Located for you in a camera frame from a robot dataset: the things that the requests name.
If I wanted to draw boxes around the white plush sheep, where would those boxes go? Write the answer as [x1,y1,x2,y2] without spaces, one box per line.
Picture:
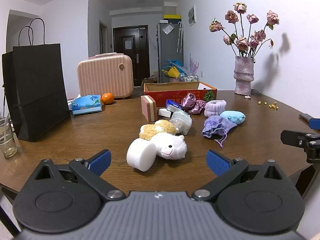
[152,132,188,161]

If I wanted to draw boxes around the blue tissue pack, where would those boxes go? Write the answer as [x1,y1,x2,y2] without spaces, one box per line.
[71,94,103,116]

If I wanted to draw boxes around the dark brown door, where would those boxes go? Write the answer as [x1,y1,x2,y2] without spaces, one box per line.
[113,25,151,88]

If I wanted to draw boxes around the purple drawstring pouch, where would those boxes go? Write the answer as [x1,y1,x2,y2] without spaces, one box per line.
[202,115,238,148]

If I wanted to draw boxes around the grey refrigerator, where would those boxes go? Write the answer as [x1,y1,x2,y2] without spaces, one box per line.
[157,22,184,83]

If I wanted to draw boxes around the yellow crumbs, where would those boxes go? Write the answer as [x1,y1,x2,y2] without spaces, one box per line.
[258,101,278,110]

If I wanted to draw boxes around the dried pink roses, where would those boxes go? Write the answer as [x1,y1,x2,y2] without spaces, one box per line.
[209,2,280,58]

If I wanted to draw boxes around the white foam cylinder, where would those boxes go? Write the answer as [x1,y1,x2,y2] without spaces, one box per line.
[126,138,157,172]

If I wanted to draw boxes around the cart with bottles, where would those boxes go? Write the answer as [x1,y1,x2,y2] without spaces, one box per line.
[178,73,199,83]

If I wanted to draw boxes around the clear plastic bag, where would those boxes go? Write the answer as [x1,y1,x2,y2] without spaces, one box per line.
[169,109,193,136]

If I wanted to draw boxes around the light blue plush pad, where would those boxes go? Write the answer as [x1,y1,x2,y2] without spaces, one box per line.
[220,110,246,125]

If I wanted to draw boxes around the pink satin scrunchie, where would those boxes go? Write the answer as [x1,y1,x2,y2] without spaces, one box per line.
[180,93,207,116]

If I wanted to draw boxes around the beige plush toy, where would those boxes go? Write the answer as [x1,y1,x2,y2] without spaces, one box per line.
[139,120,178,141]

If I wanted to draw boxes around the purple fuzzy vase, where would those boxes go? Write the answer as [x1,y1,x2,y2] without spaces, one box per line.
[233,56,256,96]

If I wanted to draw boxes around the purple wall decoration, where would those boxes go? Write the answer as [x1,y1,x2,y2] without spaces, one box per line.
[189,53,200,76]

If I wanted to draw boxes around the glass jar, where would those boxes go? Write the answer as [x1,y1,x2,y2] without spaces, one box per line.
[0,116,18,158]

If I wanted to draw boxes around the blue and white packet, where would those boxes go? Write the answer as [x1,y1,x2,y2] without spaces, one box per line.
[165,99,186,113]

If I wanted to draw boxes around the orange fruit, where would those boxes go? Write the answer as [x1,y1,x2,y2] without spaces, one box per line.
[101,92,115,105]

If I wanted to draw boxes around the pink ribbed suitcase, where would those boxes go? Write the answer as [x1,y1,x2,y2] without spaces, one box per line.
[77,53,134,99]

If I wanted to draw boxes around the black paper bag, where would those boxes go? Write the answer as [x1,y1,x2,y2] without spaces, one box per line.
[2,18,71,142]

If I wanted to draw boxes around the pink layered sponge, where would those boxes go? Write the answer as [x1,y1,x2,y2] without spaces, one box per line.
[140,95,158,123]

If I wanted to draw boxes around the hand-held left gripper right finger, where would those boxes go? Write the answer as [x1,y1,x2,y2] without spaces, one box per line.
[191,149,284,202]

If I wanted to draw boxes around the blue and yellow bags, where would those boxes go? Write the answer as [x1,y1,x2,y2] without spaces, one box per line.
[161,59,187,79]

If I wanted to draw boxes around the purple fuzzy headband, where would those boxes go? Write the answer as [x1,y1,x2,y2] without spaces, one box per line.
[204,100,227,119]

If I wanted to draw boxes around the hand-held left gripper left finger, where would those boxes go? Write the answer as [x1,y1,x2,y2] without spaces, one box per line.
[33,149,126,202]

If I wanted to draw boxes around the hanging umbrellas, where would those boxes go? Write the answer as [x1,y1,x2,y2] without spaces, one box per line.
[176,22,184,53]

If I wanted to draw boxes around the orange cardboard box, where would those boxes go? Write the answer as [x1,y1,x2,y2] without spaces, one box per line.
[143,81,218,108]

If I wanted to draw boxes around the white wall panel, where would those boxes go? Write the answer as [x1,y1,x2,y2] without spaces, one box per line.
[188,4,197,27]

